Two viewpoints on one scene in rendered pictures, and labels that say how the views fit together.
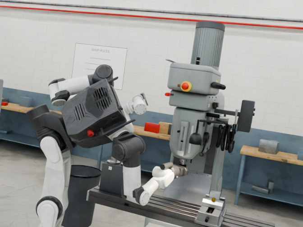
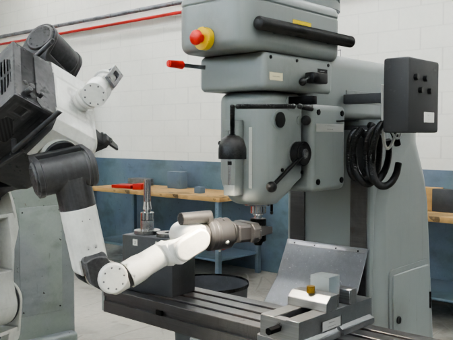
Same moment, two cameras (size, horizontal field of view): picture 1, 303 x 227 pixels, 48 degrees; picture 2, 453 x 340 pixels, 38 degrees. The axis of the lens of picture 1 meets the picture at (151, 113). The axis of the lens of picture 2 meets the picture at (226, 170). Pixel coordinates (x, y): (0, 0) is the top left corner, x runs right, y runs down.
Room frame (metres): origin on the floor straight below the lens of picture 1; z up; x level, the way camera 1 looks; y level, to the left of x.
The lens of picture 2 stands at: (0.37, -0.91, 1.51)
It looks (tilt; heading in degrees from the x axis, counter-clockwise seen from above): 3 degrees down; 24
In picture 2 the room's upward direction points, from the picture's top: straight up
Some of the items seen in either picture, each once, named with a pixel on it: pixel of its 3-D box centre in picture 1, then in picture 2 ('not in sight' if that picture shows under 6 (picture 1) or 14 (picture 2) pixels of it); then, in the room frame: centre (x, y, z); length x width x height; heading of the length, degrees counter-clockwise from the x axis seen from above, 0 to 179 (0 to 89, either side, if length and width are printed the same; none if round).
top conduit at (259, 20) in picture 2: (218, 86); (307, 33); (2.13, -0.39, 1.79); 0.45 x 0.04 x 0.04; 162
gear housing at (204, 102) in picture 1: (193, 100); (267, 76); (2.18, -0.26, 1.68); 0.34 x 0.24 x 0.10; 162
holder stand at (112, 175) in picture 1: (118, 176); (158, 260); (2.27, 0.16, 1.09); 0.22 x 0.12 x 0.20; 79
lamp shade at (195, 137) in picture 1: (195, 138); (232, 146); (1.90, -0.27, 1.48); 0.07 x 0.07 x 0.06
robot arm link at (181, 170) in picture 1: (175, 171); (232, 233); (2.07, -0.20, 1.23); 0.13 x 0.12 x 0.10; 57
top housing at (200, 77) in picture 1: (195, 79); (261, 30); (2.16, -0.25, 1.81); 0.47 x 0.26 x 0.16; 162
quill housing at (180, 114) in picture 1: (187, 132); (259, 148); (2.15, -0.25, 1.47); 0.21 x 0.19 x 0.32; 72
